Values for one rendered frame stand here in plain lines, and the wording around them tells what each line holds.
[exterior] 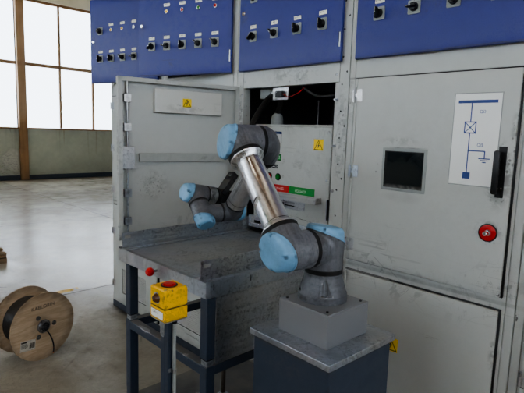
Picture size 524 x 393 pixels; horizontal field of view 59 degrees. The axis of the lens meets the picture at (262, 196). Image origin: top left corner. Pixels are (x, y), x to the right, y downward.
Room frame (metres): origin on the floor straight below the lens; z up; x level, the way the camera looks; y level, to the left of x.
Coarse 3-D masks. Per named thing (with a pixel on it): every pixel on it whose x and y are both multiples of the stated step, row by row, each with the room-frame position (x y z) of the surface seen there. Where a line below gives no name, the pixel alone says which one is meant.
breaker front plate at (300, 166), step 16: (272, 128) 2.32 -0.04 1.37; (288, 128) 2.25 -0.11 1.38; (304, 128) 2.17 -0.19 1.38; (320, 128) 2.10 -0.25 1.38; (288, 144) 2.24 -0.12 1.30; (304, 144) 2.17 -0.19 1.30; (288, 160) 2.24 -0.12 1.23; (304, 160) 2.17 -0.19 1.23; (320, 160) 2.10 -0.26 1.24; (272, 176) 2.31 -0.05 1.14; (288, 176) 2.24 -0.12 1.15; (304, 176) 2.16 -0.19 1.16; (320, 176) 2.09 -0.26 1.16; (320, 192) 2.09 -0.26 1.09; (288, 208) 2.22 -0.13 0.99; (304, 208) 2.16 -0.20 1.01; (320, 208) 2.09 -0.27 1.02; (304, 224) 2.15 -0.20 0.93
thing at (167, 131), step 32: (128, 96) 2.12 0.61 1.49; (160, 96) 2.20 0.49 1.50; (192, 96) 2.29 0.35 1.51; (224, 96) 2.42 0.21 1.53; (128, 128) 2.12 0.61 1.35; (160, 128) 2.23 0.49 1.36; (192, 128) 2.32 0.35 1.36; (128, 160) 2.12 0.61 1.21; (160, 160) 2.21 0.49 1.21; (192, 160) 2.31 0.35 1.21; (224, 160) 2.41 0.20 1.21; (128, 192) 2.12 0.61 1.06; (160, 192) 2.23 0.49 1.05; (128, 224) 2.12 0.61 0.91; (160, 224) 2.23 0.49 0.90
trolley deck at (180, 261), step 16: (192, 240) 2.12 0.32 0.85; (208, 240) 2.13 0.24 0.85; (224, 240) 2.14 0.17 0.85; (240, 240) 2.15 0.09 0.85; (256, 240) 2.16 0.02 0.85; (128, 256) 1.89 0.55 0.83; (144, 256) 1.82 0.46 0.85; (160, 256) 1.83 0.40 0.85; (176, 256) 1.84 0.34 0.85; (192, 256) 1.85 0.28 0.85; (208, 256) 1.85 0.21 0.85; (224, 256) 1.86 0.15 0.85; (160, 272) 1.71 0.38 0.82; (176, 272) 1.63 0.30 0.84; (192, 272) 1.63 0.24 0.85; (240, 272) 1.64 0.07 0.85; (256, 272) 1.66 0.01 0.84; (272, 272) 1.72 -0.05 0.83; (192, 288) 1.56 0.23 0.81; (208, 288) 1.51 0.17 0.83; (224, 288) 1.56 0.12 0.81; (240, 288) 1.61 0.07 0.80
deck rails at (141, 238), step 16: (192, 224) 2.18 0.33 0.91; (224, 224) 2.31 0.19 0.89; (240, 224) 2.39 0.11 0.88; (128, 240) 1.95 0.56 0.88; (144, 240) 2.00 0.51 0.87; (160, 240) 2.05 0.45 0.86; (176, 240) 2.09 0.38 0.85; (240, 256) 1.65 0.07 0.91; (256, 256) 1.71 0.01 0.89; (208, 272) 1.55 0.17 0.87; (224, 272) 1.60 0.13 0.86
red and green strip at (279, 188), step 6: (276, 186) 2.29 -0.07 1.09; (282, 186) 2.26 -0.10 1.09; (288, 186) 2.24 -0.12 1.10; (294, 186) 2.21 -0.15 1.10; (282, 192) 2.26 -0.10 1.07; (288, 192) 2.23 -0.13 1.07; (294, 192) 2.21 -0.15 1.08; (300, 192) 2.18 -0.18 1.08; (306, 192) 2.15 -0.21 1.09; (312, 192) 2.13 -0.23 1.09
